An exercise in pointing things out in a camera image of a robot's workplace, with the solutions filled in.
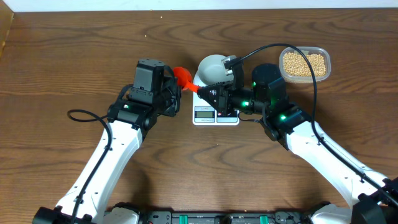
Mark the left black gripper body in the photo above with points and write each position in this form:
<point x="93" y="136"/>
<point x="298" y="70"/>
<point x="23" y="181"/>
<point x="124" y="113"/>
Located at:
<point x="166" y="100"/>

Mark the white digital kitchen scale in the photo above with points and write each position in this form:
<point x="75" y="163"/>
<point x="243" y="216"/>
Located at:
<point x="205" y="115"/>

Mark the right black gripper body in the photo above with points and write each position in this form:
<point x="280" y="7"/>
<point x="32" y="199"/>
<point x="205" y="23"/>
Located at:
<point x="242" y="99"/>

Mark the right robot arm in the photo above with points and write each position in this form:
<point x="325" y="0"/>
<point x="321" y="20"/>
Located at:
<point x="370" y="195"/>

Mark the grey round bowl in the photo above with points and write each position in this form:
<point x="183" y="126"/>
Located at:
<point x="211" y="70"/>

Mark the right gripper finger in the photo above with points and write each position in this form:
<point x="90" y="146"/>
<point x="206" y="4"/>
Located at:
<point x="211" y="95"/>
<point x="218" y="86"/>

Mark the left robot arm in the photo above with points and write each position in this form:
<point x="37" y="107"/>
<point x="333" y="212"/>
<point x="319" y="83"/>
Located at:
<point x="153" y="93"/>

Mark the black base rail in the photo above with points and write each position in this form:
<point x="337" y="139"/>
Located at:
<point x="167" y="217"/>

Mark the red plastic measuring scoop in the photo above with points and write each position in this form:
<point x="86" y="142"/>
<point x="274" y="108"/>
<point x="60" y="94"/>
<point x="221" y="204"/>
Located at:
<point x="184" y="79"/>

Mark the clear plastic container of beans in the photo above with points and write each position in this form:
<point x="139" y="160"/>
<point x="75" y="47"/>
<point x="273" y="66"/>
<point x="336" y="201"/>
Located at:
<point x="294" y="68"/>

